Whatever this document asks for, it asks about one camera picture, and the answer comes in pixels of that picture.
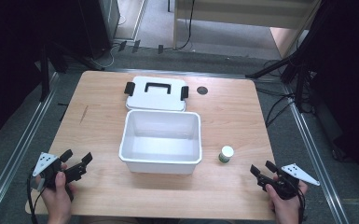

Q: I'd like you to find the small white green bottle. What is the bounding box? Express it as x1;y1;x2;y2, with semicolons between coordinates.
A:
218;145;235;164

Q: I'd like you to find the person's right hand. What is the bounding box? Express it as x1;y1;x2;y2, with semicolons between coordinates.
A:
265;175;310;224

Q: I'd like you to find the black tripod stand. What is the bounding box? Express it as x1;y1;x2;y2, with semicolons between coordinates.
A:
244;46;316;114
38;40;106;103

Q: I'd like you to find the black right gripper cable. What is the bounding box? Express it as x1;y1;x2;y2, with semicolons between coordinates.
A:
297;185;308;224

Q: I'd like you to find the person's left hand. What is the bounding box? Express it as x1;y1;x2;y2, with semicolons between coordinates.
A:
35;163;78;224

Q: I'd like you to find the metal floor rail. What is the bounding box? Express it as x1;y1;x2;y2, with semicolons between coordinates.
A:
0;72;60;224
282;83;351;224

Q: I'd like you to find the wooden furniture frame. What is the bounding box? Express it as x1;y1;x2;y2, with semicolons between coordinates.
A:
172;0;323;60

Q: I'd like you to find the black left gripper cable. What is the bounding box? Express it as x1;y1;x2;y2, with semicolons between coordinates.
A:
26;174;47;224

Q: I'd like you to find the white box lid black handle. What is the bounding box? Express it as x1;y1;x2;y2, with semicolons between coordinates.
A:
123;76;189;112

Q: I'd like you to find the white plastic storage box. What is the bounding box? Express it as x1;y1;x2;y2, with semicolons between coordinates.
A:
118;109;203;175

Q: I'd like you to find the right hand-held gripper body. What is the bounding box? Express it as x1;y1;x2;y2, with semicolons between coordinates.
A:
256;162;321;201

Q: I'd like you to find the black cabinet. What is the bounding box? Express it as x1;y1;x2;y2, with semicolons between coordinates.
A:
77;0;121;60

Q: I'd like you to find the white floor cable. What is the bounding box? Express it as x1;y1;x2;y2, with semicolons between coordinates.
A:
90;43;123;70

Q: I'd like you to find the black floor cables bundle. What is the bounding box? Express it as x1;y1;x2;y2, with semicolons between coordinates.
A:
255;59;297;129

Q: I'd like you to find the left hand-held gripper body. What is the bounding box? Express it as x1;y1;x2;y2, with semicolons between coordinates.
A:
31;152;88;192

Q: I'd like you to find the black floor cable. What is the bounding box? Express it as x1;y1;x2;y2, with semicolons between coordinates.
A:
167;0;196;51

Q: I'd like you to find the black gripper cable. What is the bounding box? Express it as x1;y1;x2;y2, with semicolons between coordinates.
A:
297;185;308;224
26;174;47;224

